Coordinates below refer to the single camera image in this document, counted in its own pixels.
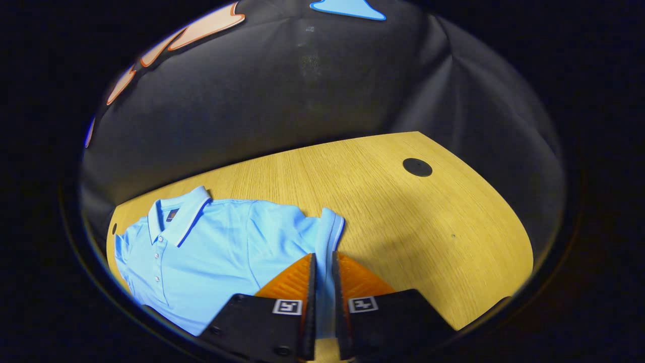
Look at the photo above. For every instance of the light blue polo T-shirt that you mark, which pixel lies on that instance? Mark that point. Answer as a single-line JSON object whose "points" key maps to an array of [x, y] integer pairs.
{"points": [[221, 252]]}

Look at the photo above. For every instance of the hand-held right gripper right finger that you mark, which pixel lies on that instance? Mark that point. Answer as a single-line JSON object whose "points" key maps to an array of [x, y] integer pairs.
{"points": [[388, 320]]}

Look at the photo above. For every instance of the black backdrop cloth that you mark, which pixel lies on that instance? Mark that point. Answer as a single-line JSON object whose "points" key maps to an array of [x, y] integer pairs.
{"points": [[302, 91]]}

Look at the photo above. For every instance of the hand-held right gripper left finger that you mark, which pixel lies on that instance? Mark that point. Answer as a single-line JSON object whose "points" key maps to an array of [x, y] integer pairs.
{"points": [[262, 322]]}

